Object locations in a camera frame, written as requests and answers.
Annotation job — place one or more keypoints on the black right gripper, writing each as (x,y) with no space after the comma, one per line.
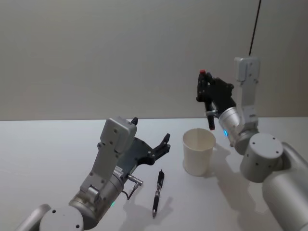
(221,95)

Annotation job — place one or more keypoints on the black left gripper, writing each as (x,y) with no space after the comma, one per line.
(137,154)

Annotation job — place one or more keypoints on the black pen with red ends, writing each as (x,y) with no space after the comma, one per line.
(211,121)

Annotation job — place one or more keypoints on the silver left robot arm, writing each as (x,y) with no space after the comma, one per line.
(108,154)

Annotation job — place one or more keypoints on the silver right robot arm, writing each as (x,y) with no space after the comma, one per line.
(262,156)

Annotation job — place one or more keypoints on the white paper cup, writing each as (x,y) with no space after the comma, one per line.
(197,154)

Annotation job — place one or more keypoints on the black pen with silver band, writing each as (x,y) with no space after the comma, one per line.
(158,190)

